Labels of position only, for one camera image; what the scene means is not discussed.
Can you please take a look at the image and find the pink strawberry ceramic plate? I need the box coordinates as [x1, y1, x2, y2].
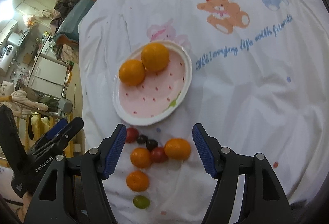
[112, 40, 192, 126]

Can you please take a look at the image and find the pile of clothes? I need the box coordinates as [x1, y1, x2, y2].
[50, 0, 97, 47]

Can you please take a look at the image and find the red cherry tomato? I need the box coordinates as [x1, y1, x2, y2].
[125, 127, 139, 143]
[151, 147, 168, 163]

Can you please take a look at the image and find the white kitchen cabinet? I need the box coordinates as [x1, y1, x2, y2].
[26, 55, 68, 98]

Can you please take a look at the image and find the white cartoon bed sheet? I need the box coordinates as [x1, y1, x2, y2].
[79, 0, 328, 222]

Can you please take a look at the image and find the person left hand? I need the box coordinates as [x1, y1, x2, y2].
[16, 192, 32, 223]

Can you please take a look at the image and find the large orange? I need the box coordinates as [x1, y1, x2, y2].
[119, 59, 146, 86]
[141, 42, 169, 73]

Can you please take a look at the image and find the white washing machine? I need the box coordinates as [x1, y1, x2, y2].
[40, 34, 56, 59]

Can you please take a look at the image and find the green tomato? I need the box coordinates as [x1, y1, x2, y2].
[133, 195, 151, 210]

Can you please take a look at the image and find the mandarin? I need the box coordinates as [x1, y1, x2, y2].
[164, 138, 191, 161]
[126, 171, 149, 192]
[130, 147, 152, 169]

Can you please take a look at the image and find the yellow wooden rack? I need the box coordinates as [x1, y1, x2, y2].
[1, 96, 74, 152]

